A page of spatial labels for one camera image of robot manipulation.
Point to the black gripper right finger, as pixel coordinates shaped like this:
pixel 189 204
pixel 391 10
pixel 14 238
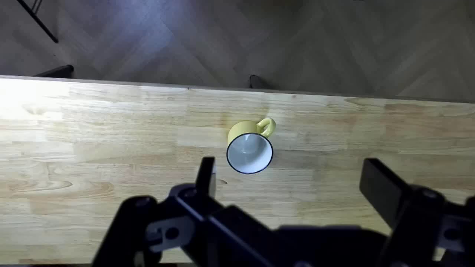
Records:
pixel 382 189

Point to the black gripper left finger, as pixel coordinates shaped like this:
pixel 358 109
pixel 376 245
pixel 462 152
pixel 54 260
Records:
pixel 205 174

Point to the yellow cup with white inside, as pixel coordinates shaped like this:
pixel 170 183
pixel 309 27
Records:
pixel 250 152

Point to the black table foot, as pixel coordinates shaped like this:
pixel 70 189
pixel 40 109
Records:
pixel 57 72

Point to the black tripod stand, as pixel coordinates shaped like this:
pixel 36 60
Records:
pixel 39 21

